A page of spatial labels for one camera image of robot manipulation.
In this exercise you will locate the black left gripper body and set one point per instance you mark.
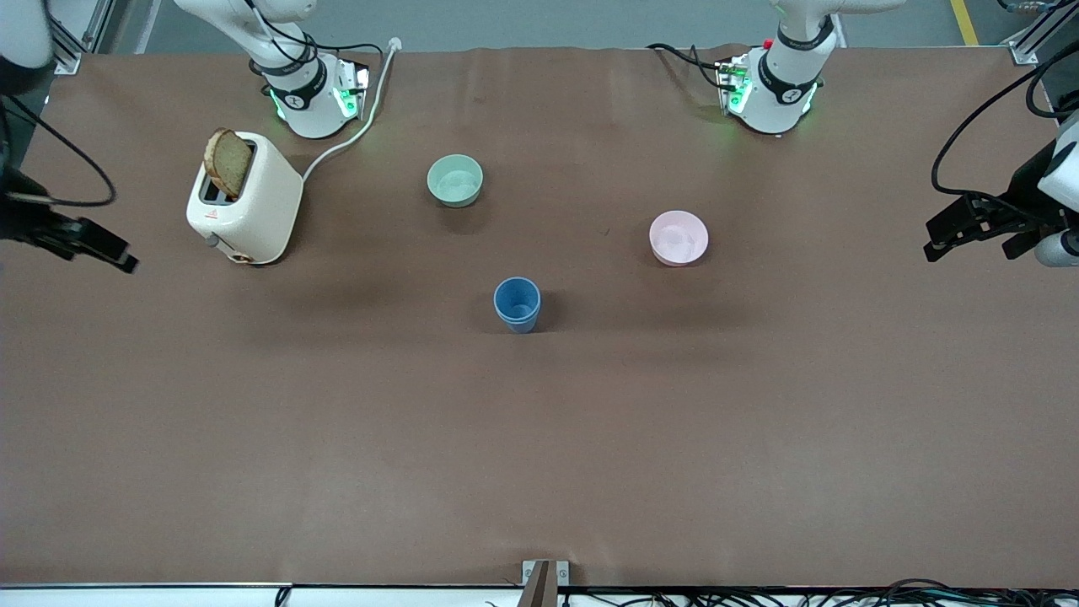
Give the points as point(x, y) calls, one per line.
point(1026, 187)

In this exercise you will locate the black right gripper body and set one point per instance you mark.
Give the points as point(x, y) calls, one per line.
point(18, 221)

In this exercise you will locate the blue plastic cup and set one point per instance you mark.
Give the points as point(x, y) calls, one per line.
point(516, 295)
point(524, 328)

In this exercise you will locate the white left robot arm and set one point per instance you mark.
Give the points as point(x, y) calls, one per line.
point(771, 101)

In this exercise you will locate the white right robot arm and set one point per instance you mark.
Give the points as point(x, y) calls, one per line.
point(308, 110)

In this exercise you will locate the brown bread slice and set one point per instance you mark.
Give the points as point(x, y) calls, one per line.
point(228, 164)

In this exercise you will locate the cream white toaster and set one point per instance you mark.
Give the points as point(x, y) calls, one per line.
point(261, 211)

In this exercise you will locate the pale pink bowl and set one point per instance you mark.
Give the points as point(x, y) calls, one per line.
point(679, 239)

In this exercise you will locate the mint green bowl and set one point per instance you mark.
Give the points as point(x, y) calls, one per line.
point(455, 181)

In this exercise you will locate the aluminium frame profile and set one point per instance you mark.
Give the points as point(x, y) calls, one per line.
point(76, 51)
point(1033, 42)

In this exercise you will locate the grey metal table bracket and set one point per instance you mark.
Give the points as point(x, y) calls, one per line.
point(545, 577)

